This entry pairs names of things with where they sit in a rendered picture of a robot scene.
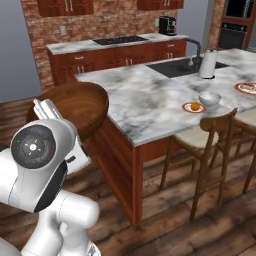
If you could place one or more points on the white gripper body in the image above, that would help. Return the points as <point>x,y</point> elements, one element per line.
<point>50,110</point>

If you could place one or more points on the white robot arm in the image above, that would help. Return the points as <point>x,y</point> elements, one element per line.
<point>76,213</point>

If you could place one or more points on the large brown wooden bowl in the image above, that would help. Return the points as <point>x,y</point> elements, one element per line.
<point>83,103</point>

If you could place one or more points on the small red-rimmed appetizer plate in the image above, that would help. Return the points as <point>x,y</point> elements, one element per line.
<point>186,108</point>

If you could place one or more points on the orange round food piece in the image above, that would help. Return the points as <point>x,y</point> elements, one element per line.
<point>195,106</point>

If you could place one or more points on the small white bowl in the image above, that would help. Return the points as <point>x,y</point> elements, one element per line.
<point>210,98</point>

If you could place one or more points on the large red-rimmed plate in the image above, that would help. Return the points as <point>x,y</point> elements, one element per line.
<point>237,88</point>

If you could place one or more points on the red-brown base cupboard run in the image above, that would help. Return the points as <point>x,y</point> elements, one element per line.
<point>100,61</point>

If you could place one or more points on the red-brown island cabinet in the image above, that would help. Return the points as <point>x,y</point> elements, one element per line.
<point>116,160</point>

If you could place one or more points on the black hob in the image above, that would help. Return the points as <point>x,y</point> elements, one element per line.
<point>120,40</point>

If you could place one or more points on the dark sink basin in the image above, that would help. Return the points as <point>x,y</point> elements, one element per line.
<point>173,68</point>

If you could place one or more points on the black coffee machine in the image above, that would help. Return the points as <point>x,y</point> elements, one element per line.
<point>167,25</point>

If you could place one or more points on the wooden stool with cream seat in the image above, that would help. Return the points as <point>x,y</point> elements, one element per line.
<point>193,136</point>
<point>246,116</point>

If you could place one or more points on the dark grey tap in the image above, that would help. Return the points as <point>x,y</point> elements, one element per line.
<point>196,45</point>

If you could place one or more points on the white paper towel roll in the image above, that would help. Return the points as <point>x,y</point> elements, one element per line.
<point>208,63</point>

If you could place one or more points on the black built-in oven stack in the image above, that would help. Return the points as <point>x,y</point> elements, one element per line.
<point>236,26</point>

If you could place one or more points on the grey wall socket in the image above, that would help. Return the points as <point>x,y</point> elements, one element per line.
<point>63,30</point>
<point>157,22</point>

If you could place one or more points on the wide red-brown wall cupboard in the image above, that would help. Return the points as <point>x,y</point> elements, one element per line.
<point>53,6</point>

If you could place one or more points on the narrow red-brown wall cupboard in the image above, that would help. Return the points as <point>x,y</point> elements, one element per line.
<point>156,3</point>

